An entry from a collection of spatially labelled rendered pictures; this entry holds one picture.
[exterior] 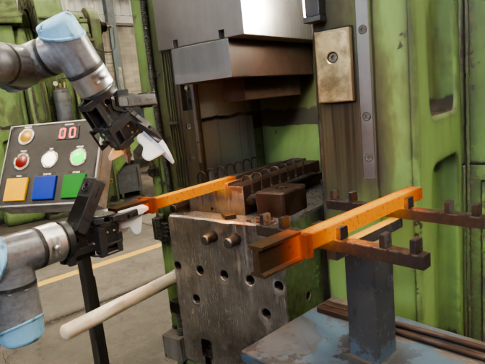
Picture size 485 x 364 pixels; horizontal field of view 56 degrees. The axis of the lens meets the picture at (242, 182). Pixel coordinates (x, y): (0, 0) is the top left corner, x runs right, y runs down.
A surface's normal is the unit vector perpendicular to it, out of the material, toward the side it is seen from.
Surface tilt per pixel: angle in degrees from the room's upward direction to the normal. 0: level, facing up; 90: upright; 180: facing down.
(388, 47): 90
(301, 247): 90
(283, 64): 90
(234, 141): 90
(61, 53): 114
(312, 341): 0
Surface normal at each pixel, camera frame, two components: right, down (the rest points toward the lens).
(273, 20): 0.79, 0.04
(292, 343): -0.10, -0.98
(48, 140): -0.23, -0.32
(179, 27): -0.60, 0.20
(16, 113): 0.57, 0.07
